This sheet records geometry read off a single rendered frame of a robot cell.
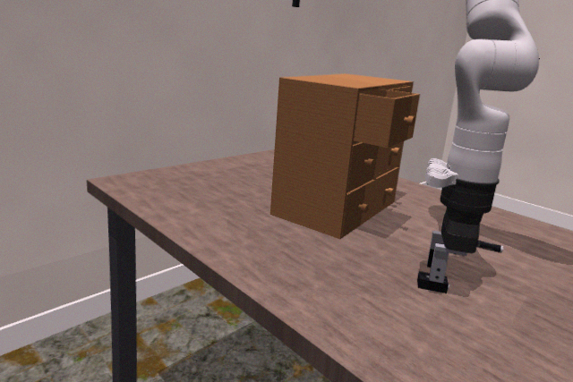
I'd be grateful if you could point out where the brown wooden drawer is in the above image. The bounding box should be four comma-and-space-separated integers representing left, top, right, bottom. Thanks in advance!
377, 142, 403, 174
390, 86, 411, 93
342, 180, 374, 235
354, 89, 420, 148
372, 167, 398, 215
347, 142, 380, 190

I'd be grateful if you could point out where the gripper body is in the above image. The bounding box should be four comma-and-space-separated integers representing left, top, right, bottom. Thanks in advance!
425, 142, 503, 253

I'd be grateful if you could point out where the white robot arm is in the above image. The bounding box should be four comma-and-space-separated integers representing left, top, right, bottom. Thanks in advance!
453, 0, 539, 151

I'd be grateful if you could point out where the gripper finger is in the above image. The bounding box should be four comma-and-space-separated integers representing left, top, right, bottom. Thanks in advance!
429, 243, 467, 283
427, 231, 444, 267

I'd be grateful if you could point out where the small brown wooden chest of drawers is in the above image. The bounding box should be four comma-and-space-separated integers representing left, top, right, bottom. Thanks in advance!
270, 74, 414, 239

